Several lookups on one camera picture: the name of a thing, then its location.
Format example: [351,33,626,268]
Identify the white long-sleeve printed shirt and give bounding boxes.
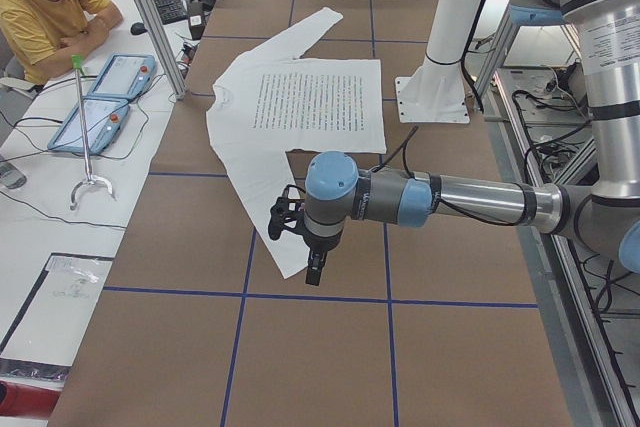
[206,7,386,278]

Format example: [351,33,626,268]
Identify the metal reacher grabber tool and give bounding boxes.
[70,54,115,211]

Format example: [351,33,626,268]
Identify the black desk cable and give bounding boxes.
[0,186,127,232]

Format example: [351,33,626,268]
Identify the black computer keyboard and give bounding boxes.
[153,0,187,25]

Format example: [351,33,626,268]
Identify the red fire extinguisher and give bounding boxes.
[0,381,61,420]

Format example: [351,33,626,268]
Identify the upper blue teach pendant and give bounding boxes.
[87,53,157,101]

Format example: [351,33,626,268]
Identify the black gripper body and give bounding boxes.
[304,216,345,252]

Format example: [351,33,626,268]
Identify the clear water bottle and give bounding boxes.
[0,157,27,190]

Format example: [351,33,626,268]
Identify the lower blue teach pendant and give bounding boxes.
[47,98,129,155]

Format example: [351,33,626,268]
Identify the black computer mouse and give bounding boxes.
[130,22,147,36]

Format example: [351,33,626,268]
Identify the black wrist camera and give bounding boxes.
[268,184,305,241]

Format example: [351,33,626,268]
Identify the aluminium frame post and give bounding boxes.
[134,0,186,100]

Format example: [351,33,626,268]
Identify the black power adapter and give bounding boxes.
[187,0,206,40]

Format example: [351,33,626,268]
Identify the person in yellow shirt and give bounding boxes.
[1,0,123,86]

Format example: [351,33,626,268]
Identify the blue teach pendant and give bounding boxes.
[87,53,157,101]
[47,98,129,155]

